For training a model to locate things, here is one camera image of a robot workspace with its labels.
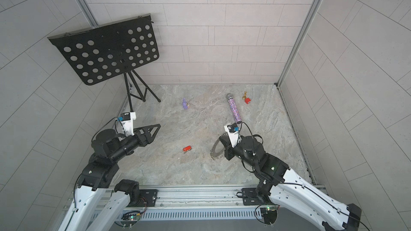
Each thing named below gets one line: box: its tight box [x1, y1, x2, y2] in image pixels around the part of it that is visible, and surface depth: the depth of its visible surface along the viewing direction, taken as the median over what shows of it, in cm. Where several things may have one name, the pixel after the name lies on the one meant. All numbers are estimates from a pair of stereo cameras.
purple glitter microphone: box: [226, 93, 242, 125], surface depth 101 cm
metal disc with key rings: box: [209, 135, 226, 160], surface depth 74 cm
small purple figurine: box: [181, 97, 190, 110], surface depth 104 cm
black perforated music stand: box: [47, 13, 161, 113], surface depth 77 cm
